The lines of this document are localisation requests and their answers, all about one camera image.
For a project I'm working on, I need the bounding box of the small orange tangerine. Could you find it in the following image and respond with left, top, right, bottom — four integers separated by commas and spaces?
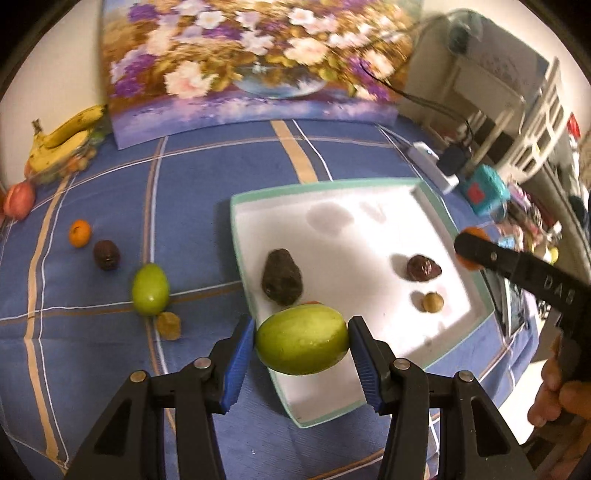
455, 226, 492, 271
69, 220, 92, 248

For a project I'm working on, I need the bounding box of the black charger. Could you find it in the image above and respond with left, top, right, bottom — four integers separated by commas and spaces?
436, 144, 472, 176

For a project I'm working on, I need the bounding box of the dark wrinkled fruit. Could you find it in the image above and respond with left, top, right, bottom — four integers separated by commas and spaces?
406, 254, 443, 282

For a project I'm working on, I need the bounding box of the dark round passion fruit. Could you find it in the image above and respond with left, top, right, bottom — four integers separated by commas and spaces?
93, 240, 122, 271

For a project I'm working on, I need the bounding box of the person's right hand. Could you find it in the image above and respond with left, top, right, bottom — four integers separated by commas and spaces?
527, 335, 591, 445

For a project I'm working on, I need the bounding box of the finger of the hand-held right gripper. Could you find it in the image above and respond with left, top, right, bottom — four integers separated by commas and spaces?
454, 231, 525, 283

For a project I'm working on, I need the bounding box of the smartphone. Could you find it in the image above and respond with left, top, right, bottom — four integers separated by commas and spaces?
485, 272, 527, 336

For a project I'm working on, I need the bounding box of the white power strip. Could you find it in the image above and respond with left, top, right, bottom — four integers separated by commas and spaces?
412, 142, 461, 193

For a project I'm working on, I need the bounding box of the black charger cable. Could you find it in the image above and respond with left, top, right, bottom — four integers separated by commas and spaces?
360, 60, 472, 148

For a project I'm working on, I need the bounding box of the dark brown avocado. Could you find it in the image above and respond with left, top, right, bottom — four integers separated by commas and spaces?
261, 248, 304, 306

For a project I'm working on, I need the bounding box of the teal box with red label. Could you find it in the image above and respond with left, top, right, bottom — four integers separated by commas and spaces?
463, 165, 511, 217

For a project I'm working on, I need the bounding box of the white tray with teal rim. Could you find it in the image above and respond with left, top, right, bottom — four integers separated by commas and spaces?
229, 178, 495, 428

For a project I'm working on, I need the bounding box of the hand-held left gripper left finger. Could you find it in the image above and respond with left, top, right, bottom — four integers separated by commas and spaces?
69, 314, 257, 480

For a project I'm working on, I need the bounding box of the flower painting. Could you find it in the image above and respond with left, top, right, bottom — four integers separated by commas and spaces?
99, 0, 424, 151

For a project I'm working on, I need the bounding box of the green round fruit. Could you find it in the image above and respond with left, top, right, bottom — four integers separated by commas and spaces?
255, 307, 350, 376
131, 263, 170, 316

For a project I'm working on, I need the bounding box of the blue plaid tablecloth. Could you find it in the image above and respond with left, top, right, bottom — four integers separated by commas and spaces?
0, 117, 555, 480

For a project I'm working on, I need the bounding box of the pile of colourful trinkets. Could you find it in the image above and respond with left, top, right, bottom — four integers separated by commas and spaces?
499, 185, 570, 265

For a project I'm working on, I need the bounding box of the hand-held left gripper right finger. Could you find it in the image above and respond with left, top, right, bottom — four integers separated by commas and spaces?
347, 315, 539, 480

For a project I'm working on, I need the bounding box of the white lattice shelf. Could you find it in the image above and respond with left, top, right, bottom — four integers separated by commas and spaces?
499, 56, 574, 185

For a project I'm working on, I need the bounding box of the red peach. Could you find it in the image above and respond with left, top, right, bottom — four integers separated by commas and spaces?
2, 181, 36, 220

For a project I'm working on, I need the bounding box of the yellow banana bunch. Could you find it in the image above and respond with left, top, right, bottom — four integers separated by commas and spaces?
25, 104, 107, 174

